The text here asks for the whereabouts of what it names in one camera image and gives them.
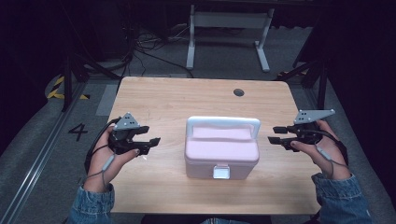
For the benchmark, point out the metal floor rail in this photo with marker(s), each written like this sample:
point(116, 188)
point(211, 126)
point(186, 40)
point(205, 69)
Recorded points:
point(40, 152)

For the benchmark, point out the black tripod stand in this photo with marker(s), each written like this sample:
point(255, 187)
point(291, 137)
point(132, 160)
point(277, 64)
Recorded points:
point(77, 67)
point(314, 73)

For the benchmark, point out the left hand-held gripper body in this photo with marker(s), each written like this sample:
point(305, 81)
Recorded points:
point(124, 138)

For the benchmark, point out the person's left hand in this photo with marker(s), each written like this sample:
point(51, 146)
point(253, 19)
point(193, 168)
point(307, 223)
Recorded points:
point(102, 161)

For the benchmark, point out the person's legs in jeans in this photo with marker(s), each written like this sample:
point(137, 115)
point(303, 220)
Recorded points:
point(224, 221)

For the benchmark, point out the white metal stand frame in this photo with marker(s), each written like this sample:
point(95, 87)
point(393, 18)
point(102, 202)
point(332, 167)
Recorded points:
point(230, 20)

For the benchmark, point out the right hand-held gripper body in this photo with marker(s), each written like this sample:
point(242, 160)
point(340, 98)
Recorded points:
point(306, 130)

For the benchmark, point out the dark round table grommet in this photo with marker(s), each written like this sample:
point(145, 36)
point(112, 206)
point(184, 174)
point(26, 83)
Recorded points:
point(238, 92)

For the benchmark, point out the person's right hand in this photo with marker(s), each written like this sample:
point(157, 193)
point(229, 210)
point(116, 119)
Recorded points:
point(330, 155)

